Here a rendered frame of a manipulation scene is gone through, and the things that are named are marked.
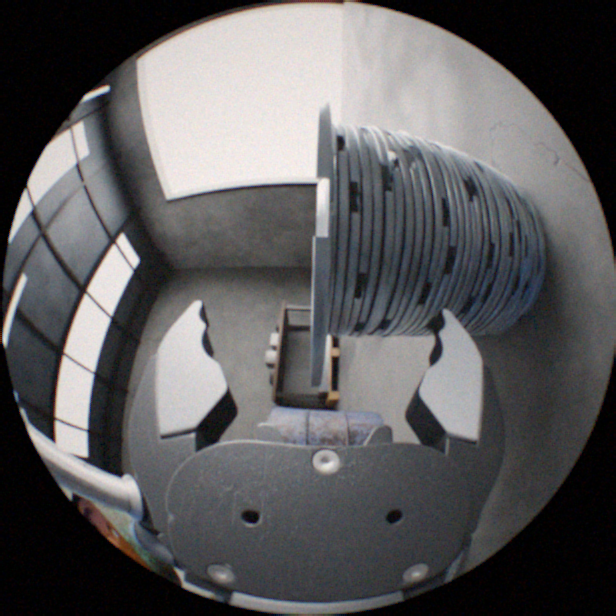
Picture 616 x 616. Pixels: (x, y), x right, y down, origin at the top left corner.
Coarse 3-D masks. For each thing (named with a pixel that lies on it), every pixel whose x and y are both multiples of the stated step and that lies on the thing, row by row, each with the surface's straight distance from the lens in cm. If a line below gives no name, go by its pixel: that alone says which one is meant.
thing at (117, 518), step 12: (72, 492) 176; (96, 504) 144; (108, 516) 139; (120, 516) 143; (120, 528) 136; (132, 540) 135; (144, 552) 136; (156, 564) 139; (168, 564) 145; (168, 576) 145
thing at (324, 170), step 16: (320, 112) 13; (320, 128) 12; (320, 144) 11; (320, 160) 10; (320, 176) 10; (320, 192) 19; (320, 208) 18; (320, 224) 17; (320, 240) 9; (320, 256) 9; (320, 272) 9; (320, 288) 9; (320, 304) 10; (320, 320) 10; (320, 336) 11; (320, 352) 12; (320, 368) 13; (320, 384) 17
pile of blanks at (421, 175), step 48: (384, 144) 24; (432, 144) 30; (384, 192) 20; (432, 192) 21; (480, 192) 24; (384, 240) 17; (432, 240) 20; (480, 240) 22; (528, 240) 29; (336, 288) 18; (384, 288) 18; (432, 288) 20; (480, 288) 25; (528, 288) 31; (336, 336) 25; (384, 336) 28
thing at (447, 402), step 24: (456, 336) 11; (432, 360) 10; (456, 360) 9; (480, 360) 10; (432, 384) 8; (456, 384) 8; (480, 384) 9; (408, 408) 8; (432, 408) 7; (456, 408) 8; (480, 408) 8; (432, 432) 8; (456, 432) 7
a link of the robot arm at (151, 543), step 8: (136, 528) 60; (144, 528) 56; (136, 536) 61; (144, 536) 58; (152, 536) 56; (144, 544) 60; (152, 544) 57; (160, 544) 56; (152, 552) 60; (160, 552) 57; (168, 552) 56; (168, 560) 57
